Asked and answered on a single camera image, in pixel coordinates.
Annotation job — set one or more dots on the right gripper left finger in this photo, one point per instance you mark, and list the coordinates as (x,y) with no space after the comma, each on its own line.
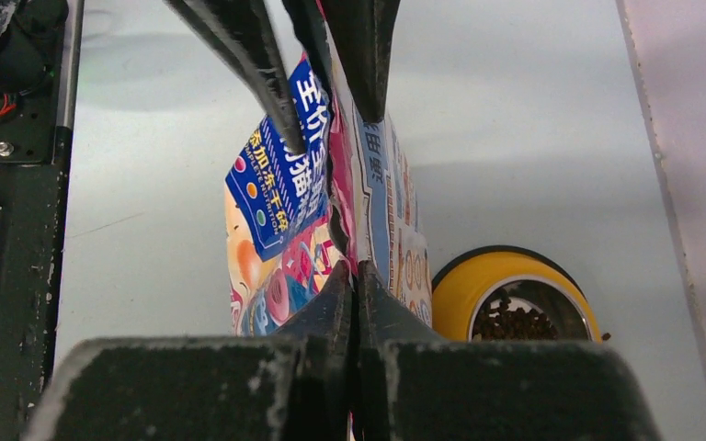
(288,385)

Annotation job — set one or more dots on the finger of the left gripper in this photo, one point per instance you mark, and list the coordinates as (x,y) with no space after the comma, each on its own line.
(240,33)
(363,34)

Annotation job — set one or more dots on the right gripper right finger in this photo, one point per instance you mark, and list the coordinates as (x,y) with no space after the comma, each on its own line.
(417,385)

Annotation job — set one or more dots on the cat food bag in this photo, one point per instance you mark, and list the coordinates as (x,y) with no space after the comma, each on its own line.
(291,218)

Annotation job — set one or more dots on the brown kibble pet food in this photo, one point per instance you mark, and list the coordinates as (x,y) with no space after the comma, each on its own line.
(502,317)

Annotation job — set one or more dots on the yellow double pet bowl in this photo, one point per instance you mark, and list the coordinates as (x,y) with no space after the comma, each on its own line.
(461,287)

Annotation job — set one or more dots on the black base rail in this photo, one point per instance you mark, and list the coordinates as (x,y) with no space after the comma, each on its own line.
(40,44)

